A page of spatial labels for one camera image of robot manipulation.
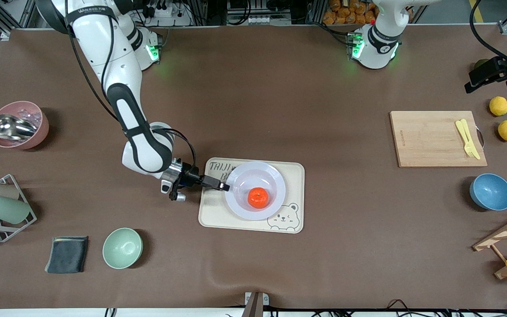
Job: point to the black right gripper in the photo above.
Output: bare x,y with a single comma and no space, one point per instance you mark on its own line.
190,178

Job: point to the white round plate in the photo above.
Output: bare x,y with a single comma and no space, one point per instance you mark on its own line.
258,176

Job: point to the orange fruit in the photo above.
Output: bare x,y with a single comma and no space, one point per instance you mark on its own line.
258,198

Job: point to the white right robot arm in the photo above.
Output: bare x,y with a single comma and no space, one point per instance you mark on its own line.
143,149

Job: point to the dark green lime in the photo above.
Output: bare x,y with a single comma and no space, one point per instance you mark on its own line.
480,63

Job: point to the cream bear print tray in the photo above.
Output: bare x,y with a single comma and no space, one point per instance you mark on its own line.
295,176

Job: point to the wooden cutting board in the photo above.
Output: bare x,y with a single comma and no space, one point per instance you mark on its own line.
429,138

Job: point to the light green bowl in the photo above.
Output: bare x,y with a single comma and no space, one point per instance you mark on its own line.
122,248

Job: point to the blue bowl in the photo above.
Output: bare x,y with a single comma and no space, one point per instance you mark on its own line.
492,192

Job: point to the bag of oranges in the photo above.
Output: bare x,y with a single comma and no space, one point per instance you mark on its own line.
346,13

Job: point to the wooden mug rack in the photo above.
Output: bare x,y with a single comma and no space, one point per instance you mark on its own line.
506,231

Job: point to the dark grey cloth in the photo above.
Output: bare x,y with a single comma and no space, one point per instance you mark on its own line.
67,255

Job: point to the white power strip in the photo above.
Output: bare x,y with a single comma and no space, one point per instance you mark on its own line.
269,20
174,17

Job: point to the pink bowl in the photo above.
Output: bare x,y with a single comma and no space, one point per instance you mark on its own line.
38,132

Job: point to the light green cup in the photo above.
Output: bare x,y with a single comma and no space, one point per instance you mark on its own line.
7,209

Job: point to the metal scoop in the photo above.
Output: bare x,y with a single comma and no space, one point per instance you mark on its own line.
9,127

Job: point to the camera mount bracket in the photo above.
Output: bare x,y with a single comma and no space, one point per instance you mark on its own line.
255,304

